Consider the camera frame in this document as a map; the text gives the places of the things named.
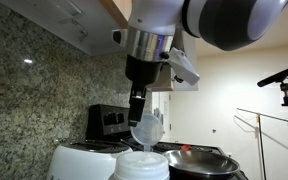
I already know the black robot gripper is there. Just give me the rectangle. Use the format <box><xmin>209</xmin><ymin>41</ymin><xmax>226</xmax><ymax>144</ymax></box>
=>
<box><xmin>124</xmin><ymin>53</ymin><xmax>164</xmax><ymax>128</ymax></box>

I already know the white wipes canister blue label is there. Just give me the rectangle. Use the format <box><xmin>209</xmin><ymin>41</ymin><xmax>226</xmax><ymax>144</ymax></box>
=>
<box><xmin>107</xmin><ymin>150</ymin><xmax>171</xmax><ymax>180</ymax></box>

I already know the black electric stove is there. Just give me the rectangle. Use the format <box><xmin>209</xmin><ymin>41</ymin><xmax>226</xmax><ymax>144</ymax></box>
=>
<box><xmin>85</xmin><ymin>103</ymin><xmax>250</xmax><ymax>180</ymax></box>

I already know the light wooden upper cabinet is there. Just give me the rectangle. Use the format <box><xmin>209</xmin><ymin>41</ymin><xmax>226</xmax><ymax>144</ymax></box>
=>
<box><xmin>0</xmin><ymin>0</ymin><xmax>133</xmax><ymax>57</ymax></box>

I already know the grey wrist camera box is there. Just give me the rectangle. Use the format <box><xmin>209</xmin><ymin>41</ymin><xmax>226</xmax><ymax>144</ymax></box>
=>
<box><xmin>165</xmin><ymin>46</ymin><xmax>201</xmax><ymax>86</ymax></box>

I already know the stainless steel frying pan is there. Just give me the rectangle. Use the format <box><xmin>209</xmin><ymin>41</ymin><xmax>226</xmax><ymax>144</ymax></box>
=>
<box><xmin>163</xmin><ymin>148</ymin><xmax>241</xmax><ymax>180</ymax></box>

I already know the black stereo camera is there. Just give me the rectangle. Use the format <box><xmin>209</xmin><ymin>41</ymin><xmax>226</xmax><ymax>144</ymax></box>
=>
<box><xmin>256</xmin><ymin>62</ymin><xmax>288</xmax><ymax>89</ymax></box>

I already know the white two-slot toaster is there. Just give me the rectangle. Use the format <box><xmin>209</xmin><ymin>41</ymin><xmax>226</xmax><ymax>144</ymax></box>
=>
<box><xmin>46</xmin><ymin>141</ymin><xmax>134</xmax><ymax>180</ymax></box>

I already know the thin stand with white disc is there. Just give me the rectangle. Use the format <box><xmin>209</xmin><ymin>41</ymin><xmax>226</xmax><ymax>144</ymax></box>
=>
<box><xmin>235</xmin><ymin>107</ymin><xmax>288</xmax><ymax>180</ymax></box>

